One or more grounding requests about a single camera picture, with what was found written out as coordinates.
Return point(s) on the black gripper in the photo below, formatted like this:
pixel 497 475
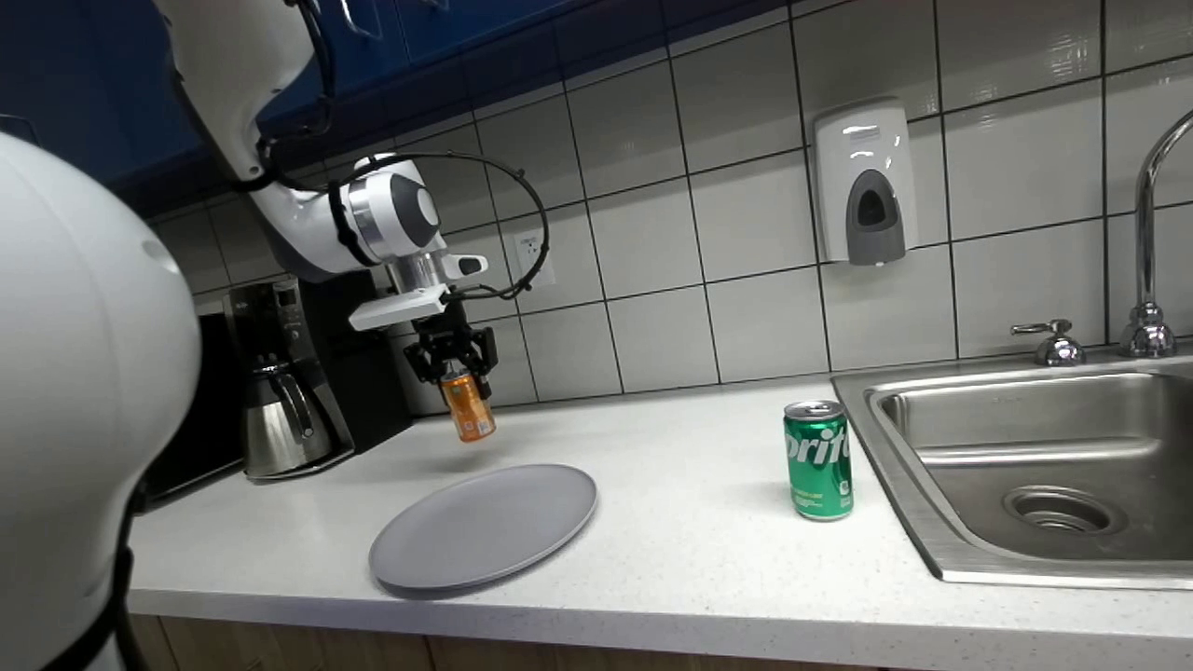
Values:
pixel 447 336

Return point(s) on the small brown bottle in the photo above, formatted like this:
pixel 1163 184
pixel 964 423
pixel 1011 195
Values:
pixel 471 415

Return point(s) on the green Sprite can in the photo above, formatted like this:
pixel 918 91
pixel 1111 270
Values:
pixel 818 466

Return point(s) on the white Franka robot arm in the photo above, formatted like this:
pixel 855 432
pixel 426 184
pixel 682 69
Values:
pixel 77 374

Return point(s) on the grey round plate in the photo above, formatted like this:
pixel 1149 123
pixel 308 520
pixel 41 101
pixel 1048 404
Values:
pixel 484 528

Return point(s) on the black coffee maker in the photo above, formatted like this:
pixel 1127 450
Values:
pixel 360 387

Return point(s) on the steel coffee carafe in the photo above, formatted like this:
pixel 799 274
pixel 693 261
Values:
pixel 283 432

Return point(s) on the black box appliance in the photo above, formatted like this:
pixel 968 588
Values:
pixel 211 412

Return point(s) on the wooden base cabinet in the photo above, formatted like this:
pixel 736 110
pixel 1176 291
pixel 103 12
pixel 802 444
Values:
pixel 311 650

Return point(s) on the stainless steel sink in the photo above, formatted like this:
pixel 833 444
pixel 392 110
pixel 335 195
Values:
pixel 991 423

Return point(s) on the chrome faucet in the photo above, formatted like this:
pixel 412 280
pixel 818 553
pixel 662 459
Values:
pixel 1147 328

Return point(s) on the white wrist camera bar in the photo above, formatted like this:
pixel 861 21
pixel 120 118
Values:
pixel 397 306

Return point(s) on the white wall outlet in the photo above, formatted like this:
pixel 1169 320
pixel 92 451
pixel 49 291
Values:
pixel 531 265

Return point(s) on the white wall soap dispenser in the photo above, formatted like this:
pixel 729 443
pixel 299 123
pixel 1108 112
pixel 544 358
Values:
pixel 843 161

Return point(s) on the blue wall cabinet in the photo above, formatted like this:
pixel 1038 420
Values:
pixel 77 60

